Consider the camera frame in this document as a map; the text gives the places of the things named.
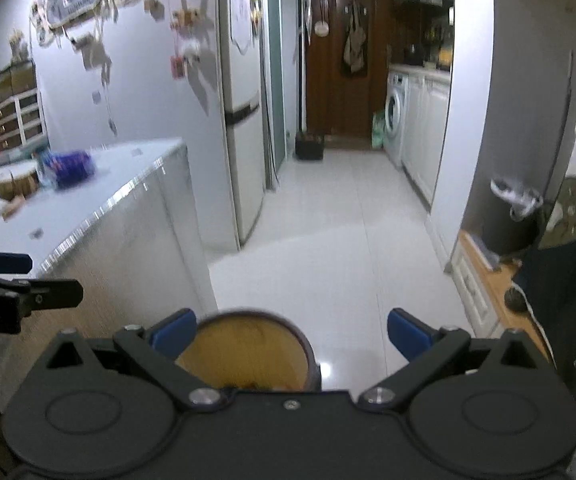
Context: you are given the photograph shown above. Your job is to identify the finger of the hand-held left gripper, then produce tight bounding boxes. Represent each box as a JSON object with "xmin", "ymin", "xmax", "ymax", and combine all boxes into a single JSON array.
[
  {"xmin": 0, "ymin": 266, "xmax": 85, "ymax": 311},
  {"xmin": 0, "ymin": 246, "xmax": 34, "ymax": 276}
]

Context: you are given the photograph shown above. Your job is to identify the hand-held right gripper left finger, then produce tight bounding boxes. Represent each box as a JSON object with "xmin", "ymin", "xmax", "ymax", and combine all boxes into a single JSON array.
[{"xmin": 42, "ymin": 308, "xmax": 229, "ymax": 411}]

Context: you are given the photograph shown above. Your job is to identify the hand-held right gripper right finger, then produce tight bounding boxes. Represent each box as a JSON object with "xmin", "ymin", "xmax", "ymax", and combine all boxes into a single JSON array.
[{"xmin": 358, "ymin": 308, "xmax": 539, "ymax": 411}]

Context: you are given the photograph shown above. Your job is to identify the small brown item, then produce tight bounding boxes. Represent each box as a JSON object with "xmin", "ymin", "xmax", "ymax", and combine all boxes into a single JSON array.
[{"xmin": 0, "ymin": 199, "xmax": 26, "ymax": 221}]

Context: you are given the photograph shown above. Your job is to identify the brown rim wooden waste bin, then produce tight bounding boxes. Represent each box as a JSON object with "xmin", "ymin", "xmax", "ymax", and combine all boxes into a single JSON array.
[{"xmin": 174, "ymin": 310, "xmax": 321, "ymax": 392}]

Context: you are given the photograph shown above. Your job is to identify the brown box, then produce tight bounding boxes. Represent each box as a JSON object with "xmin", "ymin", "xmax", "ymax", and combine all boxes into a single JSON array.
[{"xmin": 0, "ymin": 170, "xmax": 43, "ymax": 200}]

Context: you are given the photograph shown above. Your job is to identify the blue packet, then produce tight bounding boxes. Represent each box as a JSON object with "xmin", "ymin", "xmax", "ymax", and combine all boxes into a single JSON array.
[{"xmin": 42, "ymin": 149, "xmax": 98, "ymax": 191}]

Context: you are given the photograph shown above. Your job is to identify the white low cabinet wooden top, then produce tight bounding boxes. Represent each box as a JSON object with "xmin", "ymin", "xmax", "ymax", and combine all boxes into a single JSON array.
[{"xmin": 449, "ymin": 229, "xmax": 551, "ymax": 361}]

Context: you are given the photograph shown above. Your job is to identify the black round object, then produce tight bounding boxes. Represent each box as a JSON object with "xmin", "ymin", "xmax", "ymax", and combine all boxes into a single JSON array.
[{"xmin": 504, "ymin": 287, "xmax": 528, "ymax": 314}]

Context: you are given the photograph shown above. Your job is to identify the grey flat board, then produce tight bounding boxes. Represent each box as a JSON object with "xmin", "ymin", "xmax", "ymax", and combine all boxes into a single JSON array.
[{"xmin": 468, "ymin": 232, "xmax": 502, "ymax": 272}]

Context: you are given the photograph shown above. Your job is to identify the white drawer unit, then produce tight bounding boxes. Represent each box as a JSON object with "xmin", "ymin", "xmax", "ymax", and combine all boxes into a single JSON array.
[{"xmin": 0, "ymin": 87, "xmax": 47, "ymax": 154}]

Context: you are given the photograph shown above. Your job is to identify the grey bin with white liner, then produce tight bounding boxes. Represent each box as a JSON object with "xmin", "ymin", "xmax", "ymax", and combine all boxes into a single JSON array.
[{"xmin": 483, "ymin": 176, "xmax": 545, "ymax": 257}]

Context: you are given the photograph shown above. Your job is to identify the black bag with white text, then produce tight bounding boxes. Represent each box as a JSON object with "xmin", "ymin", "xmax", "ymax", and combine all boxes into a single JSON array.
[{"xmin": 510, "ymin": 175, "xmax": 576, "ymax": 421}]

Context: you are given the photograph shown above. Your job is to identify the glass tank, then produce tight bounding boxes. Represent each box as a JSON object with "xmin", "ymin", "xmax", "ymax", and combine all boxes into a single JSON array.
[{"xmin": 0, "ymin": 60, "xmax": 38, "ymax": 97}]

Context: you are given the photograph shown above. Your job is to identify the white kitchen cabinets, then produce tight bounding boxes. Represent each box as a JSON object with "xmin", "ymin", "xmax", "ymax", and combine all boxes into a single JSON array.
[{"xmin": 402, "ymin": 67, "xmax": 453, "ymax": 207}]

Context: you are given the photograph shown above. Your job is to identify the green bag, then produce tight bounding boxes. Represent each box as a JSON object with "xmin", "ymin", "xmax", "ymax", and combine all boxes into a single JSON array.
[{"xmin": 372, "ymin": 110, "xmax": 387, "ymax": 150}]

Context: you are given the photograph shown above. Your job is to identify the white refrigerator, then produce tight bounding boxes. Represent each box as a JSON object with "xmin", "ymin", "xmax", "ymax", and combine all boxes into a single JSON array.
[{"xmin": 216, "ymin": 0, "xmax": 269, "ymax": 249}]

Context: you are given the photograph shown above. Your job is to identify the black storage box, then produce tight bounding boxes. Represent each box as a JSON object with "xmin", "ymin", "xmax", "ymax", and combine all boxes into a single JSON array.
[{"xmin": 295, "ymin": 131, "xmax": 325, "ymax": 161}]

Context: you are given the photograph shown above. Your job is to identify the white washing machine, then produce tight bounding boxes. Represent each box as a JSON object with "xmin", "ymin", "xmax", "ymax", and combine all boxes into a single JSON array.
[{"xmin": 384, "ymin": 71, "xmax": 411, "ymax": 167}]

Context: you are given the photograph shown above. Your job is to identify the dried flower bunch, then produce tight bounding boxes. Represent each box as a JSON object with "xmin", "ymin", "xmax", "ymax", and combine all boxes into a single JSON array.
[{"xmin": 8, "ymin": 30, "xmax": 29, "ymax": 64}]

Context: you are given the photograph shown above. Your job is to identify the brown wooden door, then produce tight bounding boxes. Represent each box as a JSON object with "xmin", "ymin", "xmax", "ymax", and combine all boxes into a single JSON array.
[{"xmin": 300, "ymin": 0, "xmax": 395, "ymax": 143}]

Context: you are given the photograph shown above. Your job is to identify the glass sliding door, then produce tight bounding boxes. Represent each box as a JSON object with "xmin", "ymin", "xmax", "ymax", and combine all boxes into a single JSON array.
[{"xmin": 260, "ymin": 0, "xmax": 289, "ymax": 192}]

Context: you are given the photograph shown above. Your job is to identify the hanging cloth bag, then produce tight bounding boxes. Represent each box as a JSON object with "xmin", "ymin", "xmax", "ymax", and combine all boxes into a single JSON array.
[{"xmin": 343, "ymin": 7, "xmax": 369, "ymax": 77}]

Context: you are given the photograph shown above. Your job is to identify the white round hanging utensil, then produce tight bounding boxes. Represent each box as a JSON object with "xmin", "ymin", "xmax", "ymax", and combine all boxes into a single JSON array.
[{"xmin": 313, "ymin": 0, "xmax": 330, "ymax": 39}]

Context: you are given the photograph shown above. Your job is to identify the white paper sheet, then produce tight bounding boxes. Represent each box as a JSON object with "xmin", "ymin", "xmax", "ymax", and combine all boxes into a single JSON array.
[{"xmin": 230, "ymin": 0, "xmax": 254, "ymax": 56}]

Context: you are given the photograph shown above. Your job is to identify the long wooden wall block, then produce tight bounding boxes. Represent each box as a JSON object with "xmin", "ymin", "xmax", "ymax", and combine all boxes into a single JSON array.
[{"xmin": 170, "ymin": 7, "xmax": 201, "ymax": 29}]

